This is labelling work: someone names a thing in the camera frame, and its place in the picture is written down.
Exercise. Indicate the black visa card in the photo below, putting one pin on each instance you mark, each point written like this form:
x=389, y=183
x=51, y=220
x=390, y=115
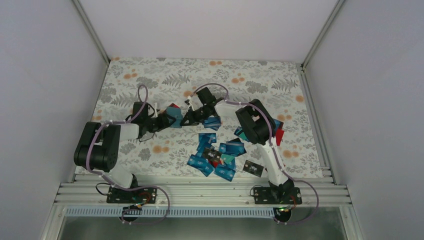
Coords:
x=211, y=155
x=253, y=168

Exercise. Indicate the black visa card right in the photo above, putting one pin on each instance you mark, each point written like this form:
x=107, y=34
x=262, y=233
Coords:
x=253, y=168

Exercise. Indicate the blue card middle right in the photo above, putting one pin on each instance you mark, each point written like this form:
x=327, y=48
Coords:
x=233, y=147

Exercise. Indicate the aluminium frame post left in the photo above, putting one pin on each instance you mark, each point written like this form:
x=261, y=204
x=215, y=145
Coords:
x=91, y=30

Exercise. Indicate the black visa card centre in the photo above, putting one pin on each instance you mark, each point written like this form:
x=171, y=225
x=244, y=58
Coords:
x=211, y=155

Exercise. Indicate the floral patterned table mat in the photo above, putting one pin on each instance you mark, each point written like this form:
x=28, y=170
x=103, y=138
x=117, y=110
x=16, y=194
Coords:
x=167, y=80

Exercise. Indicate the blue card far right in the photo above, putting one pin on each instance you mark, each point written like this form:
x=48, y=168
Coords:
x=278, y=124

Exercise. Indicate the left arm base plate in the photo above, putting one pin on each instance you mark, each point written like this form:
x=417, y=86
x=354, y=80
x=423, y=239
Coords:
x=145, y=195

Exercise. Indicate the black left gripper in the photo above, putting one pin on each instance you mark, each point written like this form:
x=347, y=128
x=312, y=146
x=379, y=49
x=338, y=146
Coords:
x=164, y=123

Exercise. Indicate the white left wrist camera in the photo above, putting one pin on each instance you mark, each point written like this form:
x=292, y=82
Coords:
x=155, y=110

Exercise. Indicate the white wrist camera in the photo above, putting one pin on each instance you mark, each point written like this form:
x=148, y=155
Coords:
x=190, y=104
x=155, y=110

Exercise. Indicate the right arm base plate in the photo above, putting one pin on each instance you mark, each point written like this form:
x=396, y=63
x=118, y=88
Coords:
x=266, y=196

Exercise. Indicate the teal green card right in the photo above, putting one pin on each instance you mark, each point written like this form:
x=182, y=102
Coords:
x=240, y=133

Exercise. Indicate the aluminium rail base front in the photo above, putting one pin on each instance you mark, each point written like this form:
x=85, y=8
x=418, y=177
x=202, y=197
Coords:
x=200, y=191

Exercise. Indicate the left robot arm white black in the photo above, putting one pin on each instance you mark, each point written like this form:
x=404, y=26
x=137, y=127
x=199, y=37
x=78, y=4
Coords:
x=98, y=148

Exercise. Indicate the aluminium frame post right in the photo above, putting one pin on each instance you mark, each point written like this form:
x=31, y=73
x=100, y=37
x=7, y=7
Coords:
x=323, y=32

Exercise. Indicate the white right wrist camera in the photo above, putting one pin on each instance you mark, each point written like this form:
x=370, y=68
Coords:
x=190, y=104

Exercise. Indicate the teal card centre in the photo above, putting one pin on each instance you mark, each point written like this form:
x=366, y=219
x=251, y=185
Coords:
x=227, y=159

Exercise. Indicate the blue card stack upper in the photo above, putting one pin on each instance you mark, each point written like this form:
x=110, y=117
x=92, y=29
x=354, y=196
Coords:
x=213, y=123

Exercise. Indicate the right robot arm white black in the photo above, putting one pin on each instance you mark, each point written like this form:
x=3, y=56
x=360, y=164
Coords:
x=258, y=126

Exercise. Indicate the red card far right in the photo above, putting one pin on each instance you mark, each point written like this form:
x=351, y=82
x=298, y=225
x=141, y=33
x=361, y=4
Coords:
x=279, y=136

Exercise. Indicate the grey cable duct front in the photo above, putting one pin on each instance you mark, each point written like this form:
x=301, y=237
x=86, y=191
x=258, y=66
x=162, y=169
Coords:
x=172, y=212

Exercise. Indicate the aluminium frame post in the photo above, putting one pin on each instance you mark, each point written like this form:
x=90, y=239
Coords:
x=323, y=32
x=91, y=30

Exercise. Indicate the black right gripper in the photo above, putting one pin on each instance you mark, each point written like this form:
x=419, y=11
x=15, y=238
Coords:
x=193, y=119

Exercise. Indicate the teal leather card holder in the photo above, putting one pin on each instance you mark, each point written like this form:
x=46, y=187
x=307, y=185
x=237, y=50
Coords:
x=174, y=113

